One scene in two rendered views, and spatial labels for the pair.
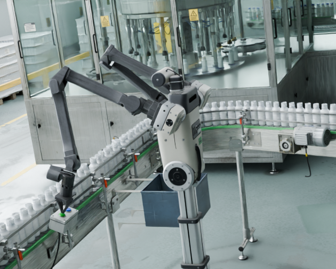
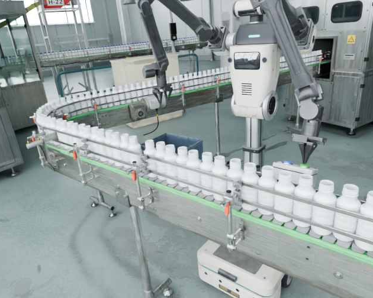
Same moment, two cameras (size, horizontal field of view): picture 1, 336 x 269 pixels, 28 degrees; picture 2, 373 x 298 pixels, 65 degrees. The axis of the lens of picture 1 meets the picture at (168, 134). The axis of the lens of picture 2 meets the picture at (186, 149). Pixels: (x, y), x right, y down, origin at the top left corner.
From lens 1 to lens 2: 3.49 m
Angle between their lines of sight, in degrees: 67
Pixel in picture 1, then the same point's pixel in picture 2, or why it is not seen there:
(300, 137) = (155, 103)
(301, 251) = not seen: hidden behind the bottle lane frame
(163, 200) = not seen: hidden behind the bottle
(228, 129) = (80, 119)
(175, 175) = (271, 105)
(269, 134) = (115, 112)
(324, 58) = not seen: outside the picture
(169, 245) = (39, 247)
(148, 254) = (34, 264)
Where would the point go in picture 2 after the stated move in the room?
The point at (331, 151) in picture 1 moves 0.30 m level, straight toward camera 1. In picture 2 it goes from (160, 111) to (186, 113)
